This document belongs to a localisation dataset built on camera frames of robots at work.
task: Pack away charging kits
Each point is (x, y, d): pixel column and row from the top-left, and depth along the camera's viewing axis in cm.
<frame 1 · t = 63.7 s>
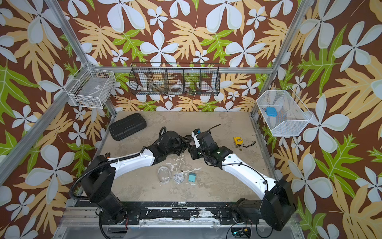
left hand: (193, 139, 83), fingers open
right hand: (189, 148, 81), fingers open
black ribbed hard case: (127, 126, 107), point 6 cm above the table
blue object in basket: (271, 111, 87), point 27 cm above the table
yellow tape measure: (238, 141, 103), point 2 cm above the table
teal charger plug: (192, 177, 88), point 2 cm above the table

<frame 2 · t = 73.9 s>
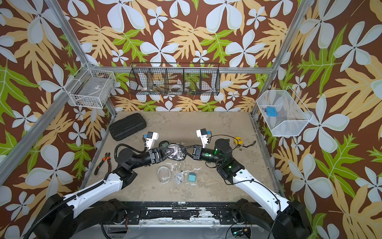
left hand: (173, 151, 65), fingers open
right hand: (181, 151, 67), fingers closed
orange handled pliers: (108, 157, 97), on the table
the other named things where they were.

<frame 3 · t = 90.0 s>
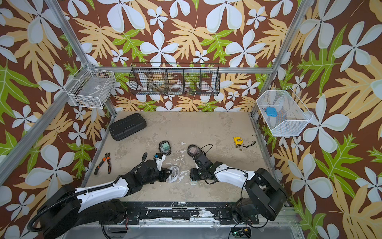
left hand: (173, 170, 83), fingers closed
right hand: (191, 175, 87), fingers open
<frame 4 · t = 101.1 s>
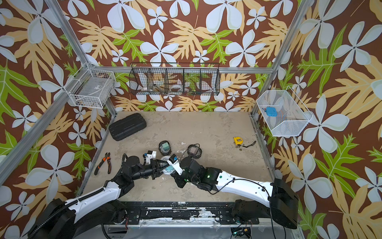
left hand: (170, 163, 75), fingers open
right hand: (170, 174, 74), fingers closed
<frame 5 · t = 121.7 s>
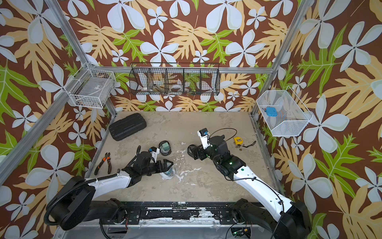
left hand: (169, 162, 87), fingers open
right hand: (196, 142, 77), fingers open
